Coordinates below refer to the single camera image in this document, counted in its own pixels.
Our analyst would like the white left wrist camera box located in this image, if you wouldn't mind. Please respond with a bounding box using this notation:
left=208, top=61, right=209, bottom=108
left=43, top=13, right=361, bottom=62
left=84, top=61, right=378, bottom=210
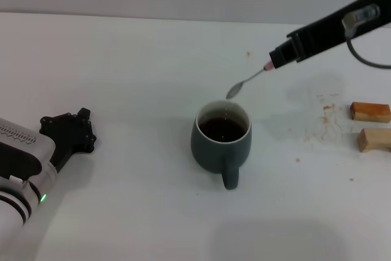
left=0, top=117, right=56, bottom=183

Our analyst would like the grey right gripper cable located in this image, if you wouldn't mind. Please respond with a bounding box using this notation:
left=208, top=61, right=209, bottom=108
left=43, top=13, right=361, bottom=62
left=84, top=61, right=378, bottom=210
left=341, top=3, right=391, bottom=70

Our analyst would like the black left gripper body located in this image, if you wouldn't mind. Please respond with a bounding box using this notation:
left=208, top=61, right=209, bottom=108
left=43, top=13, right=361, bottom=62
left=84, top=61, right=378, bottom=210
left=45, top=127, right=87, bottom=174

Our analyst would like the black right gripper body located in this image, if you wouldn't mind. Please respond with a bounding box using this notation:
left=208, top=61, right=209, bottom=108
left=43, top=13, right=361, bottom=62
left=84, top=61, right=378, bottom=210
left=287, top=0, right=391, bottom=64

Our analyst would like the orange stained wooden block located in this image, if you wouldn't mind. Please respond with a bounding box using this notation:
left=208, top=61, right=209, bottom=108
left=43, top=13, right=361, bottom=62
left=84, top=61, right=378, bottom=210
left=349, top=101, right=391, bottom=123

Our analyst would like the pale wooden block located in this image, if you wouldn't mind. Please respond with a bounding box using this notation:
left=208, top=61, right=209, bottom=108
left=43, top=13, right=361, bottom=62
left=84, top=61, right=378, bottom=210
left=356, top=128, right=391, bottom=153

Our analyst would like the pink handled metal spoon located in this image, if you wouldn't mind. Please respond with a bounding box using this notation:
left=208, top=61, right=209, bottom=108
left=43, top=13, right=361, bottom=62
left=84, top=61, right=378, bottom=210
left=225, top=62, right=276, bottom=101

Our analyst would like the dark coffee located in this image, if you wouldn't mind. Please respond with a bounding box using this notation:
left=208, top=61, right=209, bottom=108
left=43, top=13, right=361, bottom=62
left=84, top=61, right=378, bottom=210
left=199, top=117, right=248, bottom=143

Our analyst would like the grey ceramic cup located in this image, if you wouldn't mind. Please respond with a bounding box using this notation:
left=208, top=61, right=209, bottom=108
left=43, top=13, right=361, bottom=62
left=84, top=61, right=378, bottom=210
left=191, top=100, right=253, bottom=191

